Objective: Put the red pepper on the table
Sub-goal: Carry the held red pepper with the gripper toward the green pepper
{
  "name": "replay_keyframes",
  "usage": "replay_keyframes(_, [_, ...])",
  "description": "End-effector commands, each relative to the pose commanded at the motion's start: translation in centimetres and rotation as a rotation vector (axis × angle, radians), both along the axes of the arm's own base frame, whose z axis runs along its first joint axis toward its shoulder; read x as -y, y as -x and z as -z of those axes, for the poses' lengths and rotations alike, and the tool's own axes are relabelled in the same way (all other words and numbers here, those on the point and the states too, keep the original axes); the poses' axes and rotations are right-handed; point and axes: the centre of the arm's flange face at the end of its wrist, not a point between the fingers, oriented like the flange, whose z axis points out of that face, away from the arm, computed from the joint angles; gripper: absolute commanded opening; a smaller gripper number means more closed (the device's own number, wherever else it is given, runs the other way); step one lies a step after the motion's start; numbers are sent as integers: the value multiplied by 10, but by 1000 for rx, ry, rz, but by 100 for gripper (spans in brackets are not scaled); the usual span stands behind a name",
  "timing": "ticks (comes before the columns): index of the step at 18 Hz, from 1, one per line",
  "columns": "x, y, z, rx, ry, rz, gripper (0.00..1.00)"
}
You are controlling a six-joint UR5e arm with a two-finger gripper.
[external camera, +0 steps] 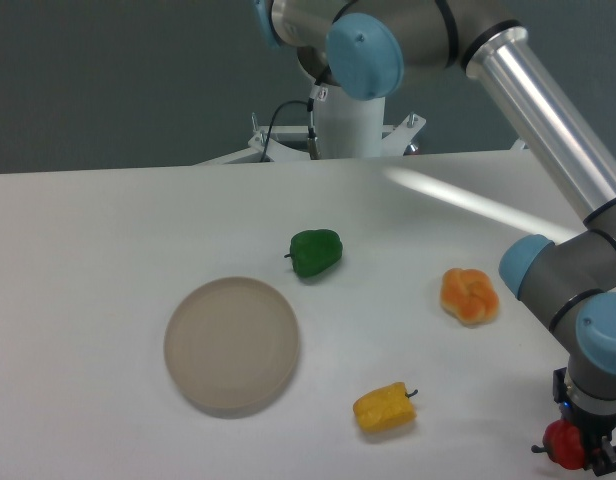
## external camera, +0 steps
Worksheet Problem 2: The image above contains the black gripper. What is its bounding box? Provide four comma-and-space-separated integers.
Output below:
552, 367, 616, 475

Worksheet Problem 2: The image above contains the red toy bell pepper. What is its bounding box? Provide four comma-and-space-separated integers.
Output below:
531, 419, 586, 470

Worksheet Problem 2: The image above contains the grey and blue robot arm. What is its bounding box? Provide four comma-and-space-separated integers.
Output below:
253, 1, 616, 476

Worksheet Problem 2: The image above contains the yellow toy bell pepper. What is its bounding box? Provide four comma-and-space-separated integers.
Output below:
353, 382, 419, 434

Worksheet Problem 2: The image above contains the green toy bell pepper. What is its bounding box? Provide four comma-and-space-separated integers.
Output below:
284, 229, 343, 279

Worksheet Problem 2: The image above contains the orange knotted bread roll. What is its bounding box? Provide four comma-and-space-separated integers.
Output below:
439, 268, 500, 326

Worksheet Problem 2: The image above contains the beige round plate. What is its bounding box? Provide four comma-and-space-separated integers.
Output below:
163, 277, 300, 413

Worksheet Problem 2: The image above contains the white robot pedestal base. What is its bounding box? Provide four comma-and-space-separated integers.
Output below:
190, 47, 529, 166

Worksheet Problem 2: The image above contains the black cable with connector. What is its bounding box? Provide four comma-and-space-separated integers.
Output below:
260, 62, 334, 164

